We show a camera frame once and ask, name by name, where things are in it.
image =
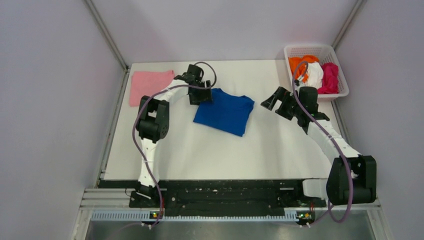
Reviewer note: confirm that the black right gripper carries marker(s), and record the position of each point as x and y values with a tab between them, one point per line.
283	95

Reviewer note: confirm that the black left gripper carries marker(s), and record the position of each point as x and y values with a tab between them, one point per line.
206	96

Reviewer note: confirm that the blue t shirt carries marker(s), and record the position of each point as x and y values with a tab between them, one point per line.
228	113

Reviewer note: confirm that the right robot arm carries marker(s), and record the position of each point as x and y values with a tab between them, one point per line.
353	176

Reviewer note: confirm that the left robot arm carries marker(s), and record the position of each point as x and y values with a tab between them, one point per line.
152	124

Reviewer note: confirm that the orange t shirt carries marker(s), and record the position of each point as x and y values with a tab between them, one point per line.
299	66

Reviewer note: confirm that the white t shirt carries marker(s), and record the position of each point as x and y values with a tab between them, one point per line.
315	75

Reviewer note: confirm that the magenta t shirt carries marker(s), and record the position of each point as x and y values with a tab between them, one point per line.
330	79

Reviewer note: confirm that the folded pink t shirt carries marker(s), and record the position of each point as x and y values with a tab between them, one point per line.
147	83

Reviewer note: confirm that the white plastic basket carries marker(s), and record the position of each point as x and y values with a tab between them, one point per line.
325	54

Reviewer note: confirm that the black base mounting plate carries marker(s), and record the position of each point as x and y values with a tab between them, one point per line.
217	198

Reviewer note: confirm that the right corner metal post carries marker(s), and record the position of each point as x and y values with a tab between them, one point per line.
357	7

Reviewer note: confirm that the corner metal post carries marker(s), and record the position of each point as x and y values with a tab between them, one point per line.
105	33
357	7

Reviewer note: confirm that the left corner metal post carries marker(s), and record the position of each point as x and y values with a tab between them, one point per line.
105	33

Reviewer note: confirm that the white slotted cable duct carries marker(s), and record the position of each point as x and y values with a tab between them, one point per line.
150	214

